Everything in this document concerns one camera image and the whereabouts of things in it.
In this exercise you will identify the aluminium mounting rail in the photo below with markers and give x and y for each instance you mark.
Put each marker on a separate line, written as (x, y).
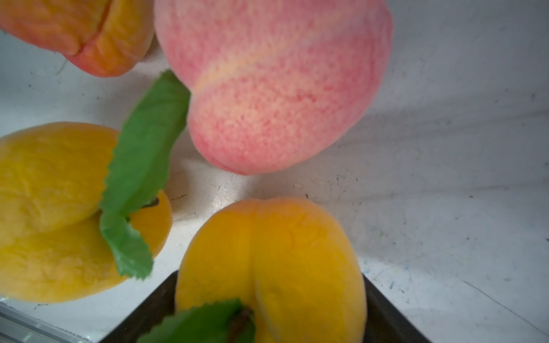
(17, 327)

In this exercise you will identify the orange-red peach top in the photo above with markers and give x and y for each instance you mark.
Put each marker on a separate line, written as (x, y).
(102, 38)

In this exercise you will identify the pink peach top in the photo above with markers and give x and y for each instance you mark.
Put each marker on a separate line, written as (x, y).
(274, 83)

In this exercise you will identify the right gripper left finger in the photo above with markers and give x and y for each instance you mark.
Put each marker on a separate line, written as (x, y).
(151, 312)

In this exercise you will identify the yellow peach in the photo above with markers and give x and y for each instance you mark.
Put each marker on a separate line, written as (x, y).
(83, 206)
(279, 270)

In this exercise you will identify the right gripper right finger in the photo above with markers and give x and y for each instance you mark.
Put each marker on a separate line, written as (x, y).
(385, 323)

